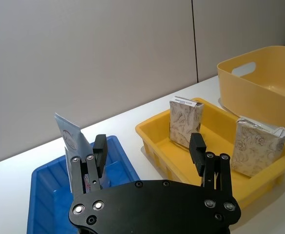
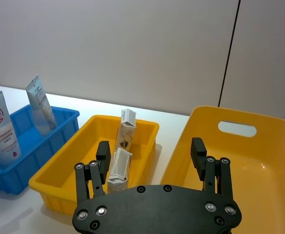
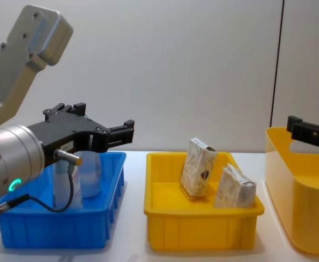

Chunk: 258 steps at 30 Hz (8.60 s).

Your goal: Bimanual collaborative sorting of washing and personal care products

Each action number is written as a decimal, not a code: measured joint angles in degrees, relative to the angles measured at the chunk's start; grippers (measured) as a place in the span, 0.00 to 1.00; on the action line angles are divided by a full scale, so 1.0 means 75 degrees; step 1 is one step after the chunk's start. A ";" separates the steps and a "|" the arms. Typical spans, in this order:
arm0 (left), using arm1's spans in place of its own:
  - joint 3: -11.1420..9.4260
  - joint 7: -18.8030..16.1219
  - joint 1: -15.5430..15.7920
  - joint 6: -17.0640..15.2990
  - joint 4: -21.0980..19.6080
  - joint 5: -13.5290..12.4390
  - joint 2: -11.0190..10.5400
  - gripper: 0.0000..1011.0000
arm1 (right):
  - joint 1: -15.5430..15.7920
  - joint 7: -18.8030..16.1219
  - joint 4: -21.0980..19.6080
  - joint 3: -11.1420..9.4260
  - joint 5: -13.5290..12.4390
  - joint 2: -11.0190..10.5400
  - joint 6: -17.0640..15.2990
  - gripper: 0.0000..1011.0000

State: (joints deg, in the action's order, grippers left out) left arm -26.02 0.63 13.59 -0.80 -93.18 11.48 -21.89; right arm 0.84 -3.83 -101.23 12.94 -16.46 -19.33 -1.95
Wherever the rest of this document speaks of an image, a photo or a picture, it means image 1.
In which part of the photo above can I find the blue plastic tray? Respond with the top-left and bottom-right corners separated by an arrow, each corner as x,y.
26,136 -> 141,234

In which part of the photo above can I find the shallow yellow plastic tray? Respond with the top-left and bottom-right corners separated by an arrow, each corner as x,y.
134,97 -> 285,210

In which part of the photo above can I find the deep yellow bin with handle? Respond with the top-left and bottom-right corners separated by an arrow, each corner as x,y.
216,45 -> 285,127

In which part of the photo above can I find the pale blue squeeze tube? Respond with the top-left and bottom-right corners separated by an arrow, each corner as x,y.
54,112 -> 111,193

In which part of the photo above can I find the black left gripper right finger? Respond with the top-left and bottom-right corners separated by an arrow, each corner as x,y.
189,133 -> 233,198

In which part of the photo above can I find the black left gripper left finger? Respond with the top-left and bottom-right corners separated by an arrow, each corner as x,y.
70,134 -> 108,199

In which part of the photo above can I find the floral patterned paper box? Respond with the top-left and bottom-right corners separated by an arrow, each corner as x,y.
229,116 -> 285,177
168,96 -> 204,149

